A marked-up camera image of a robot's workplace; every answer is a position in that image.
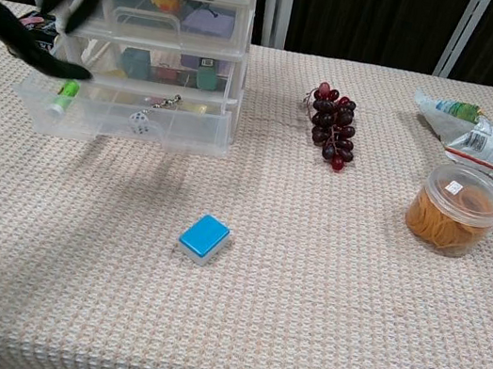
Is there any grey metal frame post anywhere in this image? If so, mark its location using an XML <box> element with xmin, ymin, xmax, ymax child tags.
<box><xmin>432</xmin><ymin>0</ymin><xmax>493</xmax><ymax>86</ymax></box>
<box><xmin>256</xmin><ymin>0</ymin><xmax>295</xmax><ymax>52</ymax></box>

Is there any bunch of red grapes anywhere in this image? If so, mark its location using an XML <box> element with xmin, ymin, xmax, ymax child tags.
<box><xmin>292</xmin><ymin>77</ymin><xmax>367</xmax><ymax>175</ymax></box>

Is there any white dice keychain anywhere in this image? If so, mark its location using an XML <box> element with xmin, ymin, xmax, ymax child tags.
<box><xmin>125</xmin><ymin>86</ymin><xmax>184</xmax><ymax>144</ymax></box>

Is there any beige woven tablecloth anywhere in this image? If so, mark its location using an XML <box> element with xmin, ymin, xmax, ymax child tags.
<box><xmin>0</xmin><ymin>0</ymin><xmax>493</xmax><ymax>369</ymax></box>

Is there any blue and white tile block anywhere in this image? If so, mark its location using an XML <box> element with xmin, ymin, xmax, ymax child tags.
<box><xmin>173</xmin><ymin>209</ymin><xmax>236</xmax><ymax>272</ymax></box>

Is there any crumpled silver snack bag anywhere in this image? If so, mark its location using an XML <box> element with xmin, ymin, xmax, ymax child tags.
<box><xmin>402</xmin><ymin>87</ymin><xmax>493</xmax><ymax>183</ymax></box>

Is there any orange yellow toy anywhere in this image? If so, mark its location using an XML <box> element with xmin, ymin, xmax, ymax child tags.
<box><xmin>147</xmin><ymin>0</ymin><xmax>181</xmax><ymax>16</ymax></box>

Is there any small black printed box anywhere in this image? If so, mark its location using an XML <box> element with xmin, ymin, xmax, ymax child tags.
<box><xmin>10</xmin><ymin>7</ymin><xmax>66</xmax><ymax>62</ymax></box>

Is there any round tub of rubber bands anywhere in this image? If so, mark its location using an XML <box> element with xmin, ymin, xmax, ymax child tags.
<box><xmin>399</xmin><ymin>156</ymin><xmax>493</xmax><ymax>265</ymax></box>

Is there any pale blue cloth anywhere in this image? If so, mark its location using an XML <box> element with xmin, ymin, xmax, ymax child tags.
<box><xmin>179</xmin><ymin>5</ymin><xmax>237</xmax><ymax>43</ymax></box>

